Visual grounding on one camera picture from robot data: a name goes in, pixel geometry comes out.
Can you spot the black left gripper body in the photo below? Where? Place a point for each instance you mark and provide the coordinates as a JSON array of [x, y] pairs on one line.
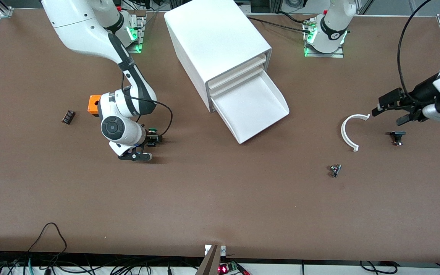
[[423, 91]]

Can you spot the green push button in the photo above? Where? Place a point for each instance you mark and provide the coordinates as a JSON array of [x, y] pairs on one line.
[[152, 131]]

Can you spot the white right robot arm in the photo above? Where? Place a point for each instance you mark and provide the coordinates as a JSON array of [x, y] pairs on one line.
[[82, 30]]

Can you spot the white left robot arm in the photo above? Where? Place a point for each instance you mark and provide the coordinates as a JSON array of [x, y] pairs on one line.
[[336, 23]]

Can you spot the white plastic drawer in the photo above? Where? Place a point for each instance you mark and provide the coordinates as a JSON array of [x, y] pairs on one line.
[[239, 71], [243, 79], [250, 110]]

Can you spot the white drawer cabinet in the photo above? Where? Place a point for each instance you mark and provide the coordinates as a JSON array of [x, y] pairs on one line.
[[212, 34]]

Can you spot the orange box with hole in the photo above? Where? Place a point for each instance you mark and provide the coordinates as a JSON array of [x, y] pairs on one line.
[[94, 104]]

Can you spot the small chrome tee fitting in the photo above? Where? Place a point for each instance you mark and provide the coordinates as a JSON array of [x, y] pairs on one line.
[[335, 169]]

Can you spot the brown angled bar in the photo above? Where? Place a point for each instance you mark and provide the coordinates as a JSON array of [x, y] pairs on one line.
[[210, 263]]

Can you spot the circuit board with red light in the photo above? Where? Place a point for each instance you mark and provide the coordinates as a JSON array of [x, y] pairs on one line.
[[227, 268]]

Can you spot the black push switch component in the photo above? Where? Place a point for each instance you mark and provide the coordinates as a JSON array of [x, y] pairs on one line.
[[397, 134]]

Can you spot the white bracket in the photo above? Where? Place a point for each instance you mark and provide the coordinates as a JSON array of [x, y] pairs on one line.
[[207, 250], [223, 250]]

